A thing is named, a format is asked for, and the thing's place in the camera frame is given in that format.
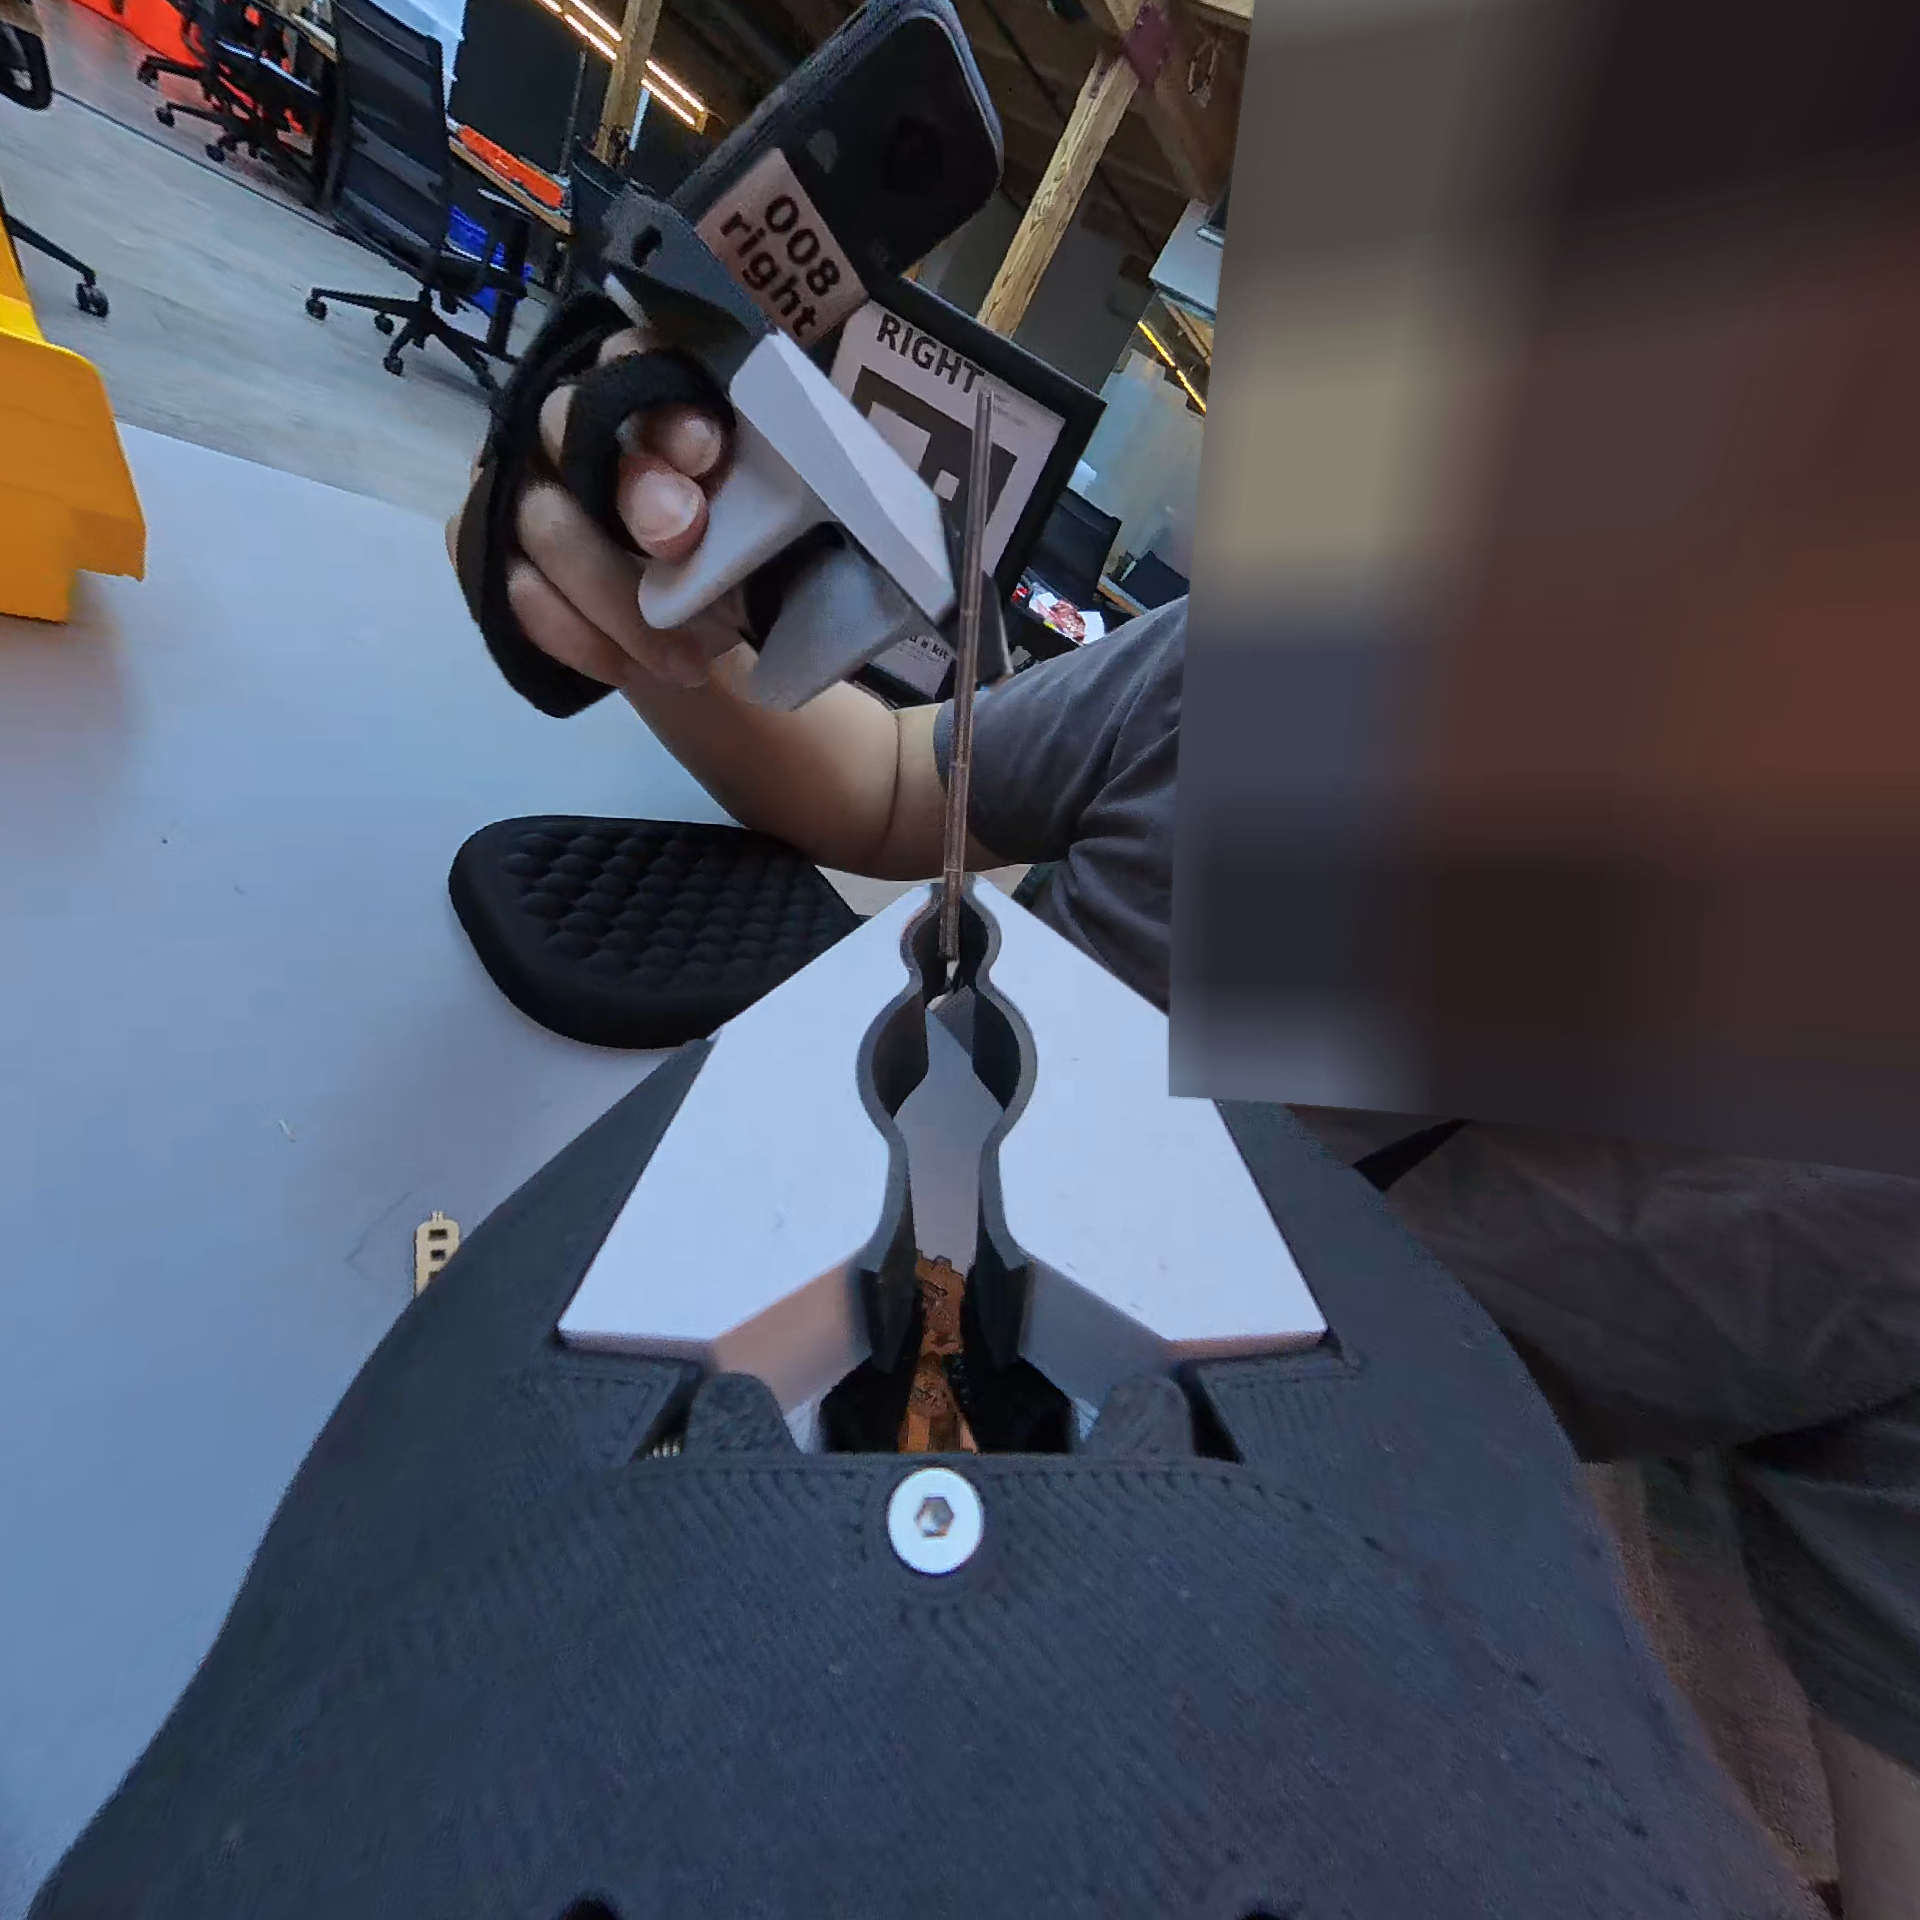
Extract person's right hand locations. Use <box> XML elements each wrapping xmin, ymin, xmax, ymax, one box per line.
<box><xmin>447</xmin><ymin>352</ymin><xmax>754</xmax><ymax>711</ymax></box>

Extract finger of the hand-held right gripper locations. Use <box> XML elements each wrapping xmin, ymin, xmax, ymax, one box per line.
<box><xmin>634</xmin><ymin>328</ymin><xmax>965</xmax><ymax>632</ymax></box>
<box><xmin>742</xmin><ymin>526</ymin><xmax>924</xmax><ymax>712</ymax></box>

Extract wooden mechanical model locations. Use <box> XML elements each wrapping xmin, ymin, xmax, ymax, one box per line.
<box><xmin>895</xmin><ymin>1253</ymin><xmax>986</xmax><ymax>1453</ymax></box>

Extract black-framed marker sign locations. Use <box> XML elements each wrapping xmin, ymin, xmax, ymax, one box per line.
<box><xmin>828</xmin><ymin>298</ymin><xmax>1109</xmax><ymax>711</ymax></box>

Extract black quilted wrist rest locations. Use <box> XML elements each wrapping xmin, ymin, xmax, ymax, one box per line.
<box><xmin>447</xmin><ymin>814</ymin><xmax>867</xmax><ymax>1051</ymax></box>

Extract wooden strip with holes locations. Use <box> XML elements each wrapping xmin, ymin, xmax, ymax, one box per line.
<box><xmin>940</xmin><ymin>386</ymin><xmax>994</xmax><ymax>968</ymax></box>

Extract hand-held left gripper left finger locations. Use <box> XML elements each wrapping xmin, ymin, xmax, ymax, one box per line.
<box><xmin>556</xmin><ymin>884</ymin><xmax>963</xmax><ymax>1453</ymax></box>

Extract yellow plastic bin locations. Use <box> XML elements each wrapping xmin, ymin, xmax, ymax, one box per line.
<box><xmin>0</xmin><ymin>223</ymin><xmax>148</xmax><ymax>623</ymax></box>

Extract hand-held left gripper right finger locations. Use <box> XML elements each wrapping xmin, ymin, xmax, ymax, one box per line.
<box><xmin>961</xmin><ymin>879</ymin><xmax>1333</xmax><ymax>1420</ymax></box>

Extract person's dark shorts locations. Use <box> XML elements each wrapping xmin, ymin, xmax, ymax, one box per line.
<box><xmin>1297</xmin><ymin>1110</ymin><xmax>1920</xmax><ymax>1772</ymax></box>

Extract person's grey shirt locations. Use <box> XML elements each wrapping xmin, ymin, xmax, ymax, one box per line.
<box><xmin>931</xmin><ymin>591</ymin><xmax>1187</xmax><ymax>1007</ymax></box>

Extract wooden support post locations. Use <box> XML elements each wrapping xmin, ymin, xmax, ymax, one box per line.
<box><xmin>977</xmin><ymin>46</ymin><xmax>1149</xmax><ymax>339</ymax></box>

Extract black office chair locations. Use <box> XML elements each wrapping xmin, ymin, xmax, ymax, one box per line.
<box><xmin>307</xmin><ymin>0</ymin><xmax>531</xmax><ymax>396</ymax></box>
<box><xmin>138</xmin><ymin>0</ymin><xmax>325</xmax><ymax>168</ymax></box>

